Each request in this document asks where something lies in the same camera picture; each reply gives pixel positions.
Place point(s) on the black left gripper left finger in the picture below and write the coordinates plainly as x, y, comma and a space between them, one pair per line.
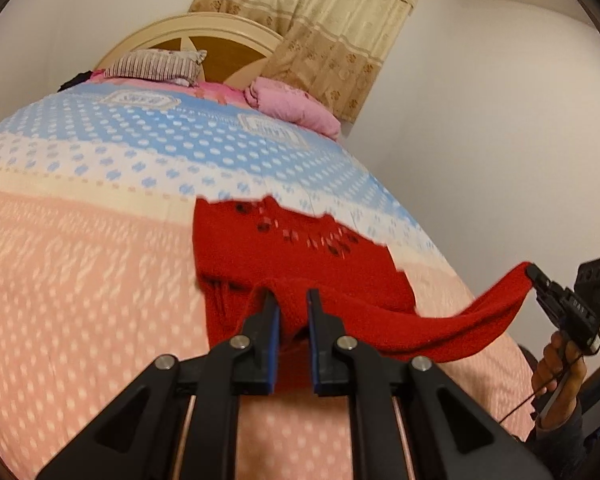
176, 405

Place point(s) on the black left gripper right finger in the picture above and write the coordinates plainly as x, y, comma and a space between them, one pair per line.
409, 420

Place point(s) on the red knitted sweater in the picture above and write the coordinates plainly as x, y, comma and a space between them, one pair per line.
246, 249

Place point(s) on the dark jacket right forearm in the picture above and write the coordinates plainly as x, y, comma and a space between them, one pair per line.
561, 450

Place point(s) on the person's right hand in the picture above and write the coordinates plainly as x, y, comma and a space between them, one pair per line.
555, 384

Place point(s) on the blue pink dotted bedsheet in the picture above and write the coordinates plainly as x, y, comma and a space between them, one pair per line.
97, 192

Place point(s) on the pink folded blanket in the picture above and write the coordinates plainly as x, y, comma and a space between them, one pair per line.
281, 101

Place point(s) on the striped pillow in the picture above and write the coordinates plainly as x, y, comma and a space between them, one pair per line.
183, 68

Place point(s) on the beige patterned curtain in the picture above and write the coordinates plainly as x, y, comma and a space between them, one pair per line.
332, 49

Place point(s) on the cream wooden headboard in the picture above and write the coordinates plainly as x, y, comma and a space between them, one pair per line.
237, 48

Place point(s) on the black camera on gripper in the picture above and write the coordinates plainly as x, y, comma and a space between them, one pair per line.
587, 285

